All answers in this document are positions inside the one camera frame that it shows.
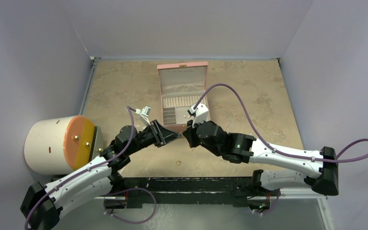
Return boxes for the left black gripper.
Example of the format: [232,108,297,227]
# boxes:
[126,119,181,155]

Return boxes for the pink jewelry box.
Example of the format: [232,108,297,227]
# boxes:
[157,61,208,132]

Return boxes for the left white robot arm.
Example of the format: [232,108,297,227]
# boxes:
[20,120,182,230]

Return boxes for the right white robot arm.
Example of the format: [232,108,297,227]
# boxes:
[183,121,339,196]

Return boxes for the white cylinder orange lid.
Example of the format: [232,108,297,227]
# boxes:
[24,115,104,175]

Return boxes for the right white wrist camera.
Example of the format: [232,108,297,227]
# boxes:
[187,103,209,128]

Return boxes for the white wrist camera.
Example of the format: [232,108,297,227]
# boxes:
[135,106,151,126]
[187,103,209,128]

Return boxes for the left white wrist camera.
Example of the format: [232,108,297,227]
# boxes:
[135,106,151,126]

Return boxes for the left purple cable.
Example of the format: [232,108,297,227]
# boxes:
[24,106,138,230]

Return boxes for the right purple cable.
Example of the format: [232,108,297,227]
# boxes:
[193,83,368,164]

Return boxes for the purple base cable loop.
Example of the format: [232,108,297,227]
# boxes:
[103,187,157,225]

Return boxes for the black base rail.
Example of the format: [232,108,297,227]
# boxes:
[105,176,279,210]

